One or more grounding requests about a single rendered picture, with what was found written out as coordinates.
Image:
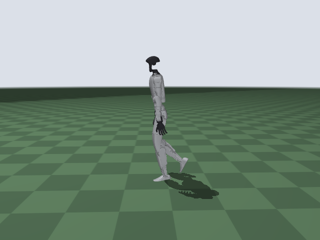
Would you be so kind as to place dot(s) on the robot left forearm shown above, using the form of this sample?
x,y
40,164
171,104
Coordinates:
x,y
158,110

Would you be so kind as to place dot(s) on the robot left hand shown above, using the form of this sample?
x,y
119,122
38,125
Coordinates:
x,y
160,127

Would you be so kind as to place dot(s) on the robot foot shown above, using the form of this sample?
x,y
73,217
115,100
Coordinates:
x,y
182,165
162,178

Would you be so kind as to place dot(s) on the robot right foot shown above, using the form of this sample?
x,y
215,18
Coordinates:
x,y
182,165

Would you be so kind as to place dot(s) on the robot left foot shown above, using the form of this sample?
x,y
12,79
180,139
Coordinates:
x,y
162,178

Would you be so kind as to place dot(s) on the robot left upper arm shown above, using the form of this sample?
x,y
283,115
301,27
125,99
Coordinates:
x,y
157,81

